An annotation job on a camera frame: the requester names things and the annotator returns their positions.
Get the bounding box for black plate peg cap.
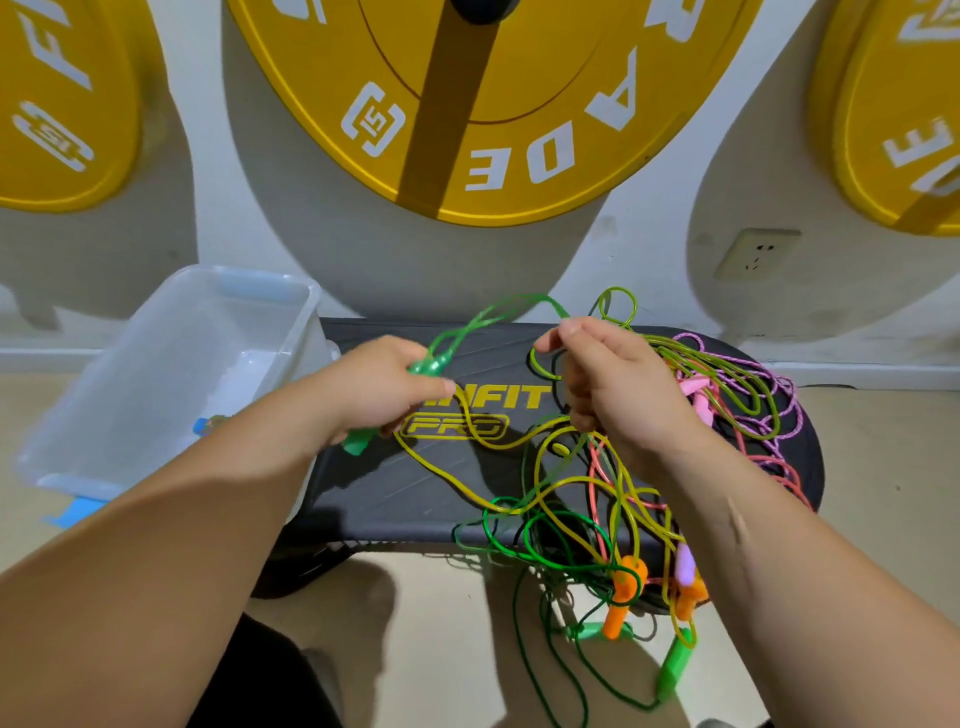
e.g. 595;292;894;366
450;0;522;27

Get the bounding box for blue plastic piece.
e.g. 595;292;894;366
45;495;107;527

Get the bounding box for white wall socket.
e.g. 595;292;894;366
715;228;801;282

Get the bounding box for large yellow weight plate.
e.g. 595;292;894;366
225;0;767;227

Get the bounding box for black aerobic step platform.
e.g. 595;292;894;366
247;318;827;599

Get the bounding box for person's right hand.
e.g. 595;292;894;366
535;315;707;474

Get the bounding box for person's left hand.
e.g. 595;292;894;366
307;334;459;452

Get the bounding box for clear plastic storage bin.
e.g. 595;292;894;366
15;265;324;504

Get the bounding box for person's left forearm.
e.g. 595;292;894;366
0;393;347;728

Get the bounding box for green jump rope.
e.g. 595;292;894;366
342;292;572;456

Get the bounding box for pile of jump ropes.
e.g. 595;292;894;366
397;285;819;728

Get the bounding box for person's right forearm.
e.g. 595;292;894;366
660;427;960;728

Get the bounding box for person's black shorts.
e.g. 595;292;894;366
187;615;339;728

